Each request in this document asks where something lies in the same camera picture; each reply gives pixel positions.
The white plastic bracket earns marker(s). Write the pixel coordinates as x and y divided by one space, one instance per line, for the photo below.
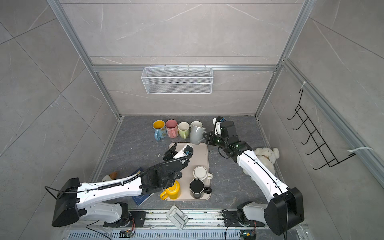
177 217

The black wire hook rack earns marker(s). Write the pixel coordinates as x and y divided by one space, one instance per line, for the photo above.
315 136

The black mug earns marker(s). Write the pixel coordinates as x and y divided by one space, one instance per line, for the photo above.
198 188

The pink cartoon mug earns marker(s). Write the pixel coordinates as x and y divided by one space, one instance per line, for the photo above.
172 128

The white mug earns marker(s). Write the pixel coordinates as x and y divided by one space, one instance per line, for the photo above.
202 173

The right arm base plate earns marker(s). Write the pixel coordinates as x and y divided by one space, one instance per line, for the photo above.
235 219

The small brown white object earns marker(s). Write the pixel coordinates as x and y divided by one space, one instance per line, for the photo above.
110 177

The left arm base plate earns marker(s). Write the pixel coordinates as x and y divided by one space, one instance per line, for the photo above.
135 217

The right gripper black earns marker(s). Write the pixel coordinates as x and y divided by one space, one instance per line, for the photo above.
211 140

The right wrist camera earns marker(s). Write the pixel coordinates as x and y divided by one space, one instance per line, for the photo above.
217 124

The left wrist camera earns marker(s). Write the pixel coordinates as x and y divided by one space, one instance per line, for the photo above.
187 150

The blue mug yellow inside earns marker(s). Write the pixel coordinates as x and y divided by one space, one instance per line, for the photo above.
160 130

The blue hardcover book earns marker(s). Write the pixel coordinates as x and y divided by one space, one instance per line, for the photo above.
138 200

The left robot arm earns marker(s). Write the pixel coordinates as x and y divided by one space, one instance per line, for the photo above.
88 201

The light green mug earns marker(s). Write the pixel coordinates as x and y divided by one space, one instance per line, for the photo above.
184 130

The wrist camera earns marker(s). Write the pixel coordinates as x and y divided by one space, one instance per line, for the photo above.
217 124
187 150

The dark green mug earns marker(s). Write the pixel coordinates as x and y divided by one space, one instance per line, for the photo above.
196 124

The beige serving tray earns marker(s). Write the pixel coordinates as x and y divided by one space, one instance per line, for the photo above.
199 159

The grey mug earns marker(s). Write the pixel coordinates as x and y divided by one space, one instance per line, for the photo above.
197 134

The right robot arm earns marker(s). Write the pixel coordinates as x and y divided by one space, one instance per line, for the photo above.
285 207

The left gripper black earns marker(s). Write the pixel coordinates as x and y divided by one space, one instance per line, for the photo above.
169 155

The white plush toy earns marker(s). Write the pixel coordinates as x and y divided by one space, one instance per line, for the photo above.
268 157

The white wire mesh basket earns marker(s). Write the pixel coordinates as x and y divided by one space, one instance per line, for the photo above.
178 80

